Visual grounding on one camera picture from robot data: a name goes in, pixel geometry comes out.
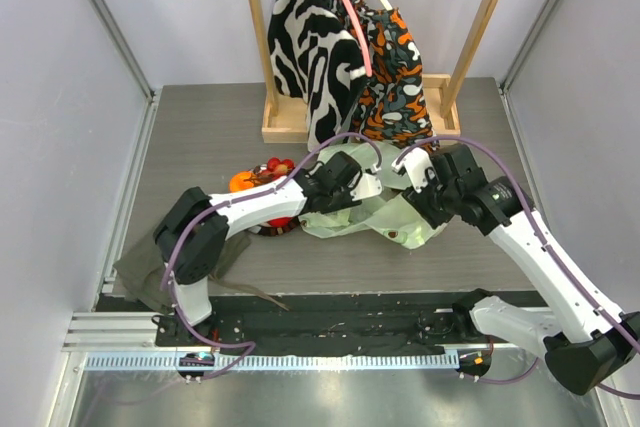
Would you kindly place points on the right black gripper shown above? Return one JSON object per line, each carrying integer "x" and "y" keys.
{"x": 420, "y": 203}

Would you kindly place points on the black white zebra garment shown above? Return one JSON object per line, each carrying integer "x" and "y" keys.
{"x": 317, "y": 60}

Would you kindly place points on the orange grey patterned garment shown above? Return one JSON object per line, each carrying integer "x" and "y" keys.
{"x": 392, "y": 107}

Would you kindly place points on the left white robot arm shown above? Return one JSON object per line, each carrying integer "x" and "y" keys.
{"x": 192, "y": 235}

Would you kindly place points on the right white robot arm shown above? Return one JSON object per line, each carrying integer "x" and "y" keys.
{"x": 587, "y": 337}

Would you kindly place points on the white slotted cable duct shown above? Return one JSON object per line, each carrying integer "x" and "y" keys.
{"x": 183, "y": 361}

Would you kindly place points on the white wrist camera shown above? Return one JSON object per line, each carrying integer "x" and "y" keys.
{"x": 367, "y": 184}
{"x": 416, "y": 164}

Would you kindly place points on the avocado print plastic bag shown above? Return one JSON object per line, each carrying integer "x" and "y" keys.
{"x": 387, "y": 214}

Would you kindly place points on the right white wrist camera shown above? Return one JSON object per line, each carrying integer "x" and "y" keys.
{"x": 416, "y": 164}

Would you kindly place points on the orange fake fruit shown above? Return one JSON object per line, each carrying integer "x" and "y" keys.
{"x": 242, "y": 181}

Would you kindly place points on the striped rim ceramic plate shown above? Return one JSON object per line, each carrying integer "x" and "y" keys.
{"x": 264, "y": 229}

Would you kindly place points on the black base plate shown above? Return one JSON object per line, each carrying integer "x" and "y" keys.
{"x": 326, "y": 325}

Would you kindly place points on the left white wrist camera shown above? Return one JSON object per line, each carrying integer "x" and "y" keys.
{"x": 367, "y": 184}

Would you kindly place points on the olive green cloth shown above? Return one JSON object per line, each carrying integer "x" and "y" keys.
{"x": 141, "y": 270}

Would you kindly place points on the red fake apple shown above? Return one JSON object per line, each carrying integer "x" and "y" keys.
{"x": 280, "y": 222}

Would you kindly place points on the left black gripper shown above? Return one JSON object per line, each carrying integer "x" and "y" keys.
{"x": 347, "y": 201}

